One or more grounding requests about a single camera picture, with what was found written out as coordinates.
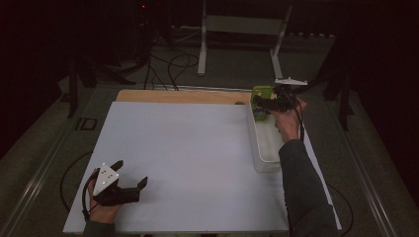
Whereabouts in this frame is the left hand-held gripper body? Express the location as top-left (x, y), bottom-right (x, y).
top-left (92, 163), bottom-right (141, 207)

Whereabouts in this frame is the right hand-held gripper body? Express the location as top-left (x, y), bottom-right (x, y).
top-left (263, 76), bottom-right (308, 114)

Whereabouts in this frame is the white plastic bin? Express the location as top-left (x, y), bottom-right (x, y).
top-left (247, 97), bottom-right (292, 174)

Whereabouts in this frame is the person's right hand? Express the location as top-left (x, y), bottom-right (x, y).
top-left (267, 98), bottom-right (308, 143)

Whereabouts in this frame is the person's left hand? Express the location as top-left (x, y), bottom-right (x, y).
top-left (84, 168), bottom-right (124, 225)

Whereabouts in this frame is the white table mat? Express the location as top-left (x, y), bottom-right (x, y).
top-left (62, 101), bottom-right (343, 235)

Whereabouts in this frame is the black tripod stand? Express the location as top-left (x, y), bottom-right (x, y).
top-left (65, 48), bottom-right (136, 120)
top-left (286, 19), bottom-right (356, 132)

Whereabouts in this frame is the white power strip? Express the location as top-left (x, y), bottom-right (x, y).
top-left (289, 31), bottom-right (337, 39)

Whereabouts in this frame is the white metal stand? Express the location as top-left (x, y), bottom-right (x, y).
top-left (197, 0), bottom-right (294, 82)

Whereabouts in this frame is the right hand-held gripper cable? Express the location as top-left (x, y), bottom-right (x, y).
top-left (286, 92), bottom-right (354, 237)

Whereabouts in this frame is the hand-held gripper cable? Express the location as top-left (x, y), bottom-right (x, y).
top-left (59, 150), bottom-right (100, 222)
top-left (286, 92), bottom-right (354, 237)

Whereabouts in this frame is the left hand-held gripper cable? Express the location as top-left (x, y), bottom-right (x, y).
top-left (59, 150), bottom-right (100, 222)

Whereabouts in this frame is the black square floor bracket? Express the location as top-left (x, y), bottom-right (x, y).
top-left (74, 117), bottom-right (99, 131)

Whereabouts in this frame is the metal floor rail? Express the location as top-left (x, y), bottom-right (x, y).
top-left (0, 88), bottom-right (97, 237)
top-left (324, 97), bottom-right (400, 237)

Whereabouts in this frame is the straight black floor cable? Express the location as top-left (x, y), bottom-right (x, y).
top-left (143, 53), bottom-right (170, 91)

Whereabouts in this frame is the looped black floor cable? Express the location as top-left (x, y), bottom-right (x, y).
top-left (167, 52), bottom-right (201, 92)

